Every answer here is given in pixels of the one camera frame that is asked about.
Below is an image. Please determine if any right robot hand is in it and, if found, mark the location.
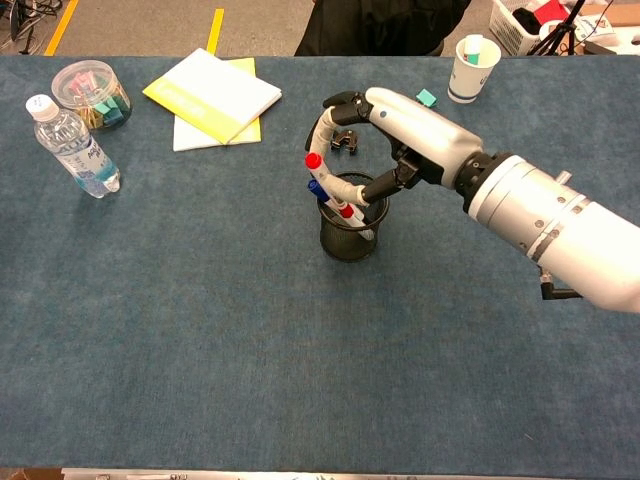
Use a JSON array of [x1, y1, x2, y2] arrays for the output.
[[304, 87, 486, 206]]

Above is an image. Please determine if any red-capped whiteboard marker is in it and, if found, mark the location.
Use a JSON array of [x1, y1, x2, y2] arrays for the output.
[[304, 152, 356, 221]]

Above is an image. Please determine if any blue-capped whiteboard marker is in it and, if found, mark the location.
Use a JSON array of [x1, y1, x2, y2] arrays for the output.
[[306, 179, 376, 240]]

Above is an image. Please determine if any black mesh pen holder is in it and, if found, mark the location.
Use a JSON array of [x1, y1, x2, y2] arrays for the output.
[[317, 172, 391, 264]]

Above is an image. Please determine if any white paper cup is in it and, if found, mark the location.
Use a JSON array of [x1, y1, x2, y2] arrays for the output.
[[447, 35, 502, 105]]

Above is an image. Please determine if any dark metal staple remover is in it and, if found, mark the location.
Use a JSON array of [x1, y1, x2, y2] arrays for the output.
[[329, 127, 360, 155]]

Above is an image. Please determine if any white glue stick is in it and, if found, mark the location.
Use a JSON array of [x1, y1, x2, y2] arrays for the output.
[[463, 34, 485, 67]]

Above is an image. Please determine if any person in black clothes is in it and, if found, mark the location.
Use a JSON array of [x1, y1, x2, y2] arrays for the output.
[[294, 0, 474, 57]]

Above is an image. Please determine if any white plastic basket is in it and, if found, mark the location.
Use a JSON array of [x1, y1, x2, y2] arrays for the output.
[[488, 0, 576, 56]]

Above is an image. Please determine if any black tripod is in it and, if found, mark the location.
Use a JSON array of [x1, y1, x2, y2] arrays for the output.
[[528, 0, 587, 56]]

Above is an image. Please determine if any yellow and white notebook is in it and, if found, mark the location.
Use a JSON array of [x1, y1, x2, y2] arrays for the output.
[[142, 47, 283, 146]]

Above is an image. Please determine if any cardboard box with papers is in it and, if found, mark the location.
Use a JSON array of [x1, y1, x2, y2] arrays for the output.
[[574, 3, 640, 57]]

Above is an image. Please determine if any white notebook with yellow edge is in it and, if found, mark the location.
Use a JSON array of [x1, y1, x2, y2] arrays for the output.
[[172, 57, 263, 152]]

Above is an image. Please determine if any blue felt table mat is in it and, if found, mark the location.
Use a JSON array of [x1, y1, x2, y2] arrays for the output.
[[0, 54, 640, 474]]

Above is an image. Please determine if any clear jar of binder clips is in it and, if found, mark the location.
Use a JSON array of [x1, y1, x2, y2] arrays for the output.
[[51, 59, 133, 131]]

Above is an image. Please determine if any clear plastic water bottle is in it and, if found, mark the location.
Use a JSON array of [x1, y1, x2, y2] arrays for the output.
[[25, 93, 122, 200]]

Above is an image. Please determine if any tangle of floor cables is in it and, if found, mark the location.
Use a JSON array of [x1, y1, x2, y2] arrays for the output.
[[0, 0, 65, 54]]

